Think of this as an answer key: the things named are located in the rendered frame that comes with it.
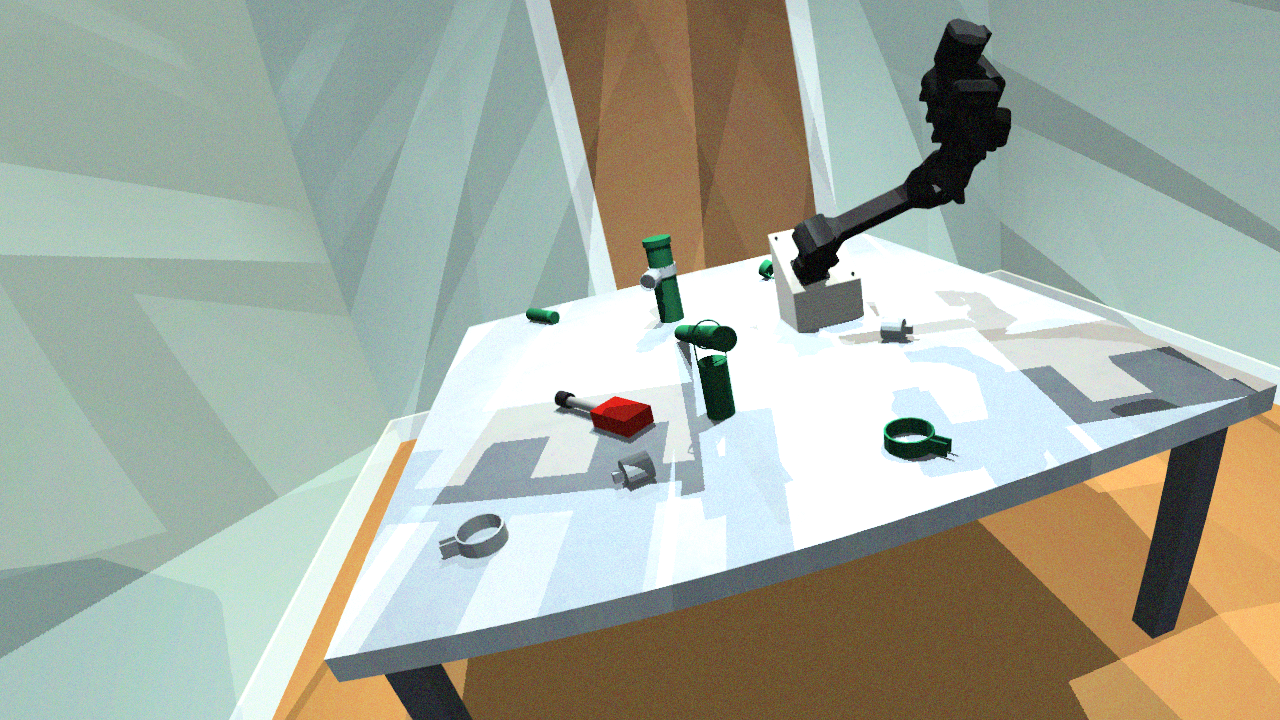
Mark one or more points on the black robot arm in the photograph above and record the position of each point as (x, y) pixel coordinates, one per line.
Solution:
(958, 57)

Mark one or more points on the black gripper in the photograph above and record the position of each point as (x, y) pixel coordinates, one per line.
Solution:
(959, 114)

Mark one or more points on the dark green ring clamp with tab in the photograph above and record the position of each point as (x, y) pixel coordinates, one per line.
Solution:
(934, 444)

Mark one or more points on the dark grey ring band with side tab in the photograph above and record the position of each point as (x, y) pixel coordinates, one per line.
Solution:
(455, 544)

